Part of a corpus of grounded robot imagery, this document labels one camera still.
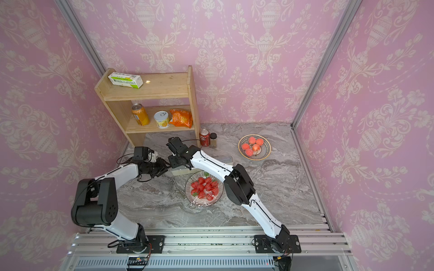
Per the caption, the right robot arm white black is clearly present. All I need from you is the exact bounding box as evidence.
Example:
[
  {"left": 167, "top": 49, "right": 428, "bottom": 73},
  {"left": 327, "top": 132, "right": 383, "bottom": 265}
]
[{"left": 167, "top": 137, "right": 300, "bottom": 253}]

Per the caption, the red soda can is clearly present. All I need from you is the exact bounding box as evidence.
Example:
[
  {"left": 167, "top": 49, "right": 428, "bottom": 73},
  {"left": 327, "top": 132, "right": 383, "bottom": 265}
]
[{"left": 200, "top": 128, "right": 210, "bottom": 147}]

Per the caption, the patterned plate with peaches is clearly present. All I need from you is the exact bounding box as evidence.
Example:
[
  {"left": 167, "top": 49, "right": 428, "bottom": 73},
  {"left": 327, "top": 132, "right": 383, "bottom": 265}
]
[{"left": 238, "top": 134, "right": 272, "bottom": 161}]

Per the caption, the small electronics board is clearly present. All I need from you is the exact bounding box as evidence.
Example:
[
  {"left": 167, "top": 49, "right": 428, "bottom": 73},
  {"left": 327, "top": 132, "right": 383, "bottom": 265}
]
[{"left": 127, "top": 256, "right": 149, "bottom": 268}]

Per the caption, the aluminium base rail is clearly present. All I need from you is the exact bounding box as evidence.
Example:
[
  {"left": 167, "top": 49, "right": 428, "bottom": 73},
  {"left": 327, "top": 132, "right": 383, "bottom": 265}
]
[{"left": 61, "top": 224, "right": 357, "bottom": 271}]

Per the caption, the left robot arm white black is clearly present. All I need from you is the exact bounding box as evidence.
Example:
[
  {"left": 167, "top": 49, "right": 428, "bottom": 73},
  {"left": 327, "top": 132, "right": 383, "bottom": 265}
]
[{"left": 71, "top": 147, "right": 170, "bottom": 255}]

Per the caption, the beige plastic wrap dispenser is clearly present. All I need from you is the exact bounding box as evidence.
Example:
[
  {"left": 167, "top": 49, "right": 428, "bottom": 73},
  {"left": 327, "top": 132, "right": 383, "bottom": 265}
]
[{"left": 169, "top": 154, "right": 235, "bottom": 177}]

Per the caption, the peach fruit pile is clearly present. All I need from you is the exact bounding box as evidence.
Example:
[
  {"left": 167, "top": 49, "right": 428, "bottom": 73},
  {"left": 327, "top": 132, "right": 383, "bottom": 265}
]
[{"left": 241, "top": 136, "right": 264, "bottom": 158}]

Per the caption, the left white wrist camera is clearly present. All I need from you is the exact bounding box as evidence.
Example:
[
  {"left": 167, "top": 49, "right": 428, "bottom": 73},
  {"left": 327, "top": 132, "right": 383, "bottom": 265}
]
[{"left": 146, "top": 150, "right": 158, "bottom": 163}]

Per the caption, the small brown spice jar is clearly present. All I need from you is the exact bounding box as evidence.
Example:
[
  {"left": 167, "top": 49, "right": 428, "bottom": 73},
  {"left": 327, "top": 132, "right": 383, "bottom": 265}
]
[{"left": 210, "top": 133, "right": 217, "bottom": 149}]

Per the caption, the striped plate of strawberries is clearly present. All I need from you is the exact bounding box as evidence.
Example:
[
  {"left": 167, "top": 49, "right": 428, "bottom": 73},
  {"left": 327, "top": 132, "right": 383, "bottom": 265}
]
[{"left": 184, "top": 170, "right": 224, "bottom": 208}]

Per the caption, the white yellow cup container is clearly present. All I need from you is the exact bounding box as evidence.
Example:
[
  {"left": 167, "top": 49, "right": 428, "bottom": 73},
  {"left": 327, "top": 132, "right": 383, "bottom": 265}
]
[{"left": 154, "top": 111, "right": 170, "bottom": 129}]

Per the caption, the red strawberries pile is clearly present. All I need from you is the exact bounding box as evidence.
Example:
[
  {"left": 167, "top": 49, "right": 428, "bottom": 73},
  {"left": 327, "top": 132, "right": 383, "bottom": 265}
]
[{"left": 190, "top": 177, "right": 220, "bottom": 202}]

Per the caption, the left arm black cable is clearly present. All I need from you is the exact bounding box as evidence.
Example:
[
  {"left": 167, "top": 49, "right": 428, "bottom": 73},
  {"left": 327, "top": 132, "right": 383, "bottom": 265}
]
[{"left": 116, "top": 153, "right": 136, "bottom": 167}]

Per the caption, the orange drink can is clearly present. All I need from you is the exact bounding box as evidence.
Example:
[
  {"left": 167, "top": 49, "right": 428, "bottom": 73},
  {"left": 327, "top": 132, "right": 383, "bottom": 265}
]
[{"left": 131, "top": 103, "right": 150, "bottom": 126}]

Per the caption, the wooden two-tier shelf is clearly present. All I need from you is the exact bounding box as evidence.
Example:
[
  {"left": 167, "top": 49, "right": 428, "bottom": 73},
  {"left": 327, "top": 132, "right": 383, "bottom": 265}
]
[{"left": 94, "top": 65, "right": 201, "bottom": 147}]

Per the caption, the orange snack bag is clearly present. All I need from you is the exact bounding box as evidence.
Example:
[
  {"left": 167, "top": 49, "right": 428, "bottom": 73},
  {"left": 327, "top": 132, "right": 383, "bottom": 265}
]
[{"left": 170, "top": 109, "right": 193, "bottom": 128}]

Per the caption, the white green carton box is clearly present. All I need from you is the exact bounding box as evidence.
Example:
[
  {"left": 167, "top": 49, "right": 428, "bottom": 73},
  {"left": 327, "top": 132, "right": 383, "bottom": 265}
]
[{"left": 108, "top": 72, "right": 143, "bottom": 89}]

